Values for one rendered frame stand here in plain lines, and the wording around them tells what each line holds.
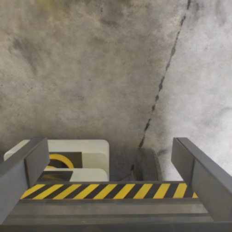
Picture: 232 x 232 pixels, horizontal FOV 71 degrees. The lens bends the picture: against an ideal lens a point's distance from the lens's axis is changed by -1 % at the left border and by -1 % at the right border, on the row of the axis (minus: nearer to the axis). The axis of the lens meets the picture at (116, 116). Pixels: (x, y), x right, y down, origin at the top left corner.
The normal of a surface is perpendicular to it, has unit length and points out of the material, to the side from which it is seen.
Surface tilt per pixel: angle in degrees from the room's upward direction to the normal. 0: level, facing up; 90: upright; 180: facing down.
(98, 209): 0
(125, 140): 0
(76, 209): 0
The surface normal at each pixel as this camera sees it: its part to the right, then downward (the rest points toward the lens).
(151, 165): 0.01, -0.69
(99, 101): 0.02, 0.25
